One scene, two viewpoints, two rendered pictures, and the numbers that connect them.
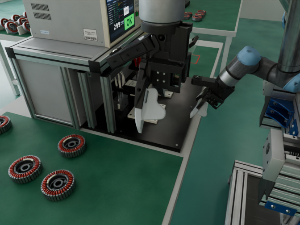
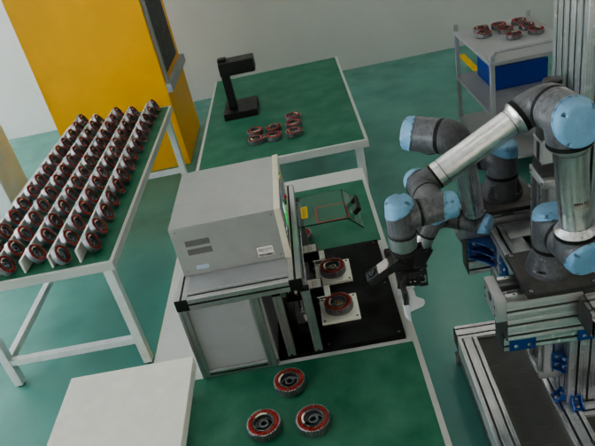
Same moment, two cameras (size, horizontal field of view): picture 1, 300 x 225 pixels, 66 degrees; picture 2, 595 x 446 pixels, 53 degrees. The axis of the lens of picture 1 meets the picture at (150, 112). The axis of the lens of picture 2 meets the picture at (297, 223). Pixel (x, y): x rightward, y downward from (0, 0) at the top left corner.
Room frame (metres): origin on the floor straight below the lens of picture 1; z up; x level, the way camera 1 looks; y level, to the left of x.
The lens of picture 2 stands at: (-0.79, 0.60, 2.30)
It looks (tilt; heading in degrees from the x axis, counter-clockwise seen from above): 31 degrees down; 344
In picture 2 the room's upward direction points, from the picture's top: 13 degrees counter-clockwise
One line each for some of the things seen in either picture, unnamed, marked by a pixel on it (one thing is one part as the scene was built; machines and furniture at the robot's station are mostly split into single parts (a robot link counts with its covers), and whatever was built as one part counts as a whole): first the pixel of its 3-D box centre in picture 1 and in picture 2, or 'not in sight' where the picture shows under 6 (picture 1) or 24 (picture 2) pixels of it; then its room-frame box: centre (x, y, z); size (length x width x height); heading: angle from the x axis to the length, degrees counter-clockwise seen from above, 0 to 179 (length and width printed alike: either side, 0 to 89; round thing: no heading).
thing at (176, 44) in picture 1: (164, 55); (408, 265); (0.41, -0.03, 1.29); 0.09 x 0.08 x 0.12; 69
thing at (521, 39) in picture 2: not in sight; (513, 90); (2.72, -2.28, 0.51); 1.01 x 0.60 x 1.01; 160
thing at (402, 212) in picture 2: not in sight; (401, 216); (0.41, -0.02, 1.45); 0.09 x 0.08 x 0.11; 76
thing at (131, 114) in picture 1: (147, 110); (339, 308); (0.94, 0.01, 0.78); 0.15 x 0.15 x 0.01; 70
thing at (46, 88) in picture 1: (47, 94); (228, 337); (0.89, 0.46, 0.91); 0.28 x 0.03 x 0.32; 70
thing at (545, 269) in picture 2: not in sight; (551, 255); (0.42, -0.54, 1.09); 0.15 x 0.15 x 0.10
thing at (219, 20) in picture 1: (194, 35); (288, 149); (3.36, -0.65, 0.38); 1.85 x 1.10 x 0.75; 160
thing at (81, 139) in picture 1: (72, 145); (289, 381); (0.70, 0.33, 0.77); 0.11 x 0.11 x 0.04
